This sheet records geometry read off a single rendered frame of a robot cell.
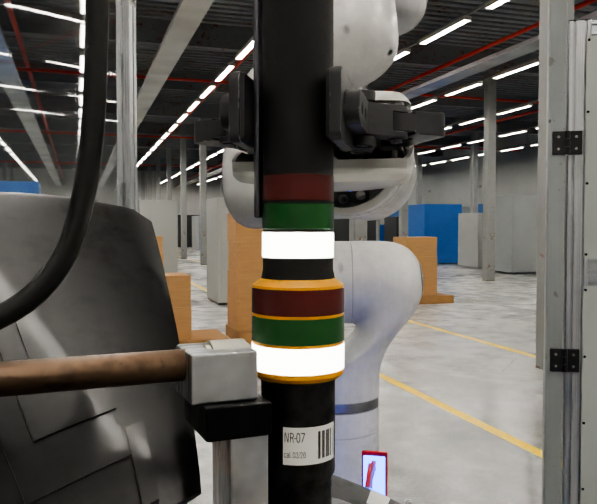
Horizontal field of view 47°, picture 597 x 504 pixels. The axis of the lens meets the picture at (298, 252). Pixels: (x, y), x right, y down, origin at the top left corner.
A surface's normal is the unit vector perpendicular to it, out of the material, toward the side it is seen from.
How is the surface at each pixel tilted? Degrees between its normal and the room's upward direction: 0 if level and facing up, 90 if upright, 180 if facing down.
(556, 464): 90
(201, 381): 90
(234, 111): 89
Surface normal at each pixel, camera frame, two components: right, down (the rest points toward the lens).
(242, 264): 0.30, 0.04
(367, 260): -0.01, -0.50
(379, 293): -0.08, 0.13
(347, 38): 0.14, 0.39
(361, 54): 0.21, 0.67
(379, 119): 0.54, 0.02
